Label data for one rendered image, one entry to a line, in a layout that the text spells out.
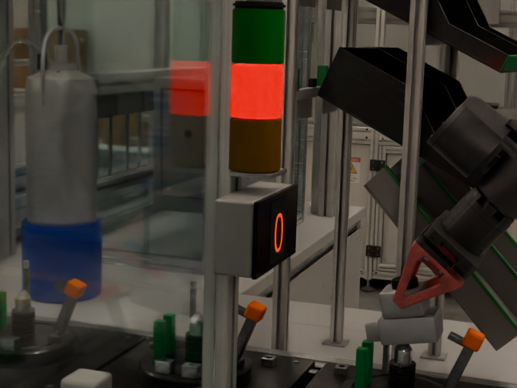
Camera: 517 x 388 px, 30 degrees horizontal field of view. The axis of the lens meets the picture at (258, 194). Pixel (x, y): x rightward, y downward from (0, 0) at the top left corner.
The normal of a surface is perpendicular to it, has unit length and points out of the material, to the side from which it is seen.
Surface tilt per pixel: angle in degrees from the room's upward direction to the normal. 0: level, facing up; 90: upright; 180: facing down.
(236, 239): 90
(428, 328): 91
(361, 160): 90
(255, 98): 90
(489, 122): 70
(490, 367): 0
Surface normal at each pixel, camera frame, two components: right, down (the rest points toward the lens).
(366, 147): -0.28, 0.15
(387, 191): -0.49, 0.13
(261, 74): 0.15, 0.17
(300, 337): 0.03, -0.99
